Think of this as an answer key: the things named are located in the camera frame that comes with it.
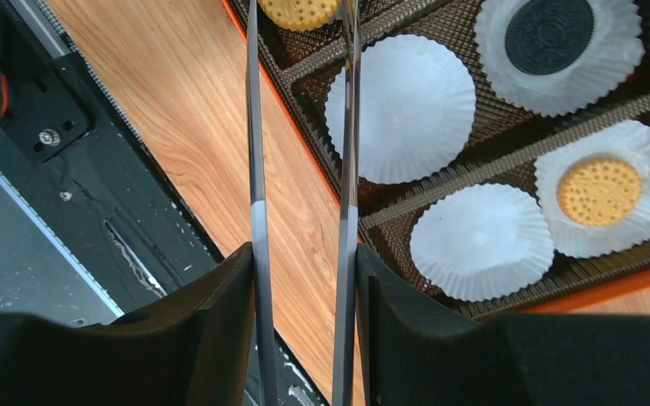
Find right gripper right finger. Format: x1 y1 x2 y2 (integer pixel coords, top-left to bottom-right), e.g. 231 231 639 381
355 244 650 405

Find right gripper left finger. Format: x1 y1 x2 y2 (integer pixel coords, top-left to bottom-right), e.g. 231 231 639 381
0 243 255 405

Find metal tweezers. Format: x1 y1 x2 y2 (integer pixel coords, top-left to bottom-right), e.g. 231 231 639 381
245 1 338 405

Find orange compartment cookie box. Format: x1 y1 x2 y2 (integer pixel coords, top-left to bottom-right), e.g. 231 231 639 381
221 0 650 315

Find round orange biscuit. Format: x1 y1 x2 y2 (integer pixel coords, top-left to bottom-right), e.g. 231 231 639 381
259 0 341 31
557 157 644 227

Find black sandwich cookie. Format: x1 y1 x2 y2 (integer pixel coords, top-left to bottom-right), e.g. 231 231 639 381
504 0 595 75

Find white paper cupcake liner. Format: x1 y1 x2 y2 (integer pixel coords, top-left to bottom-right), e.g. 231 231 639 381
410 184 554 302
323 33 477 186
534 120 650 258
473 1 644 117

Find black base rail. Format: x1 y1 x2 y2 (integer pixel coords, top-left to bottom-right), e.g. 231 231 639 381
0 1 325 405

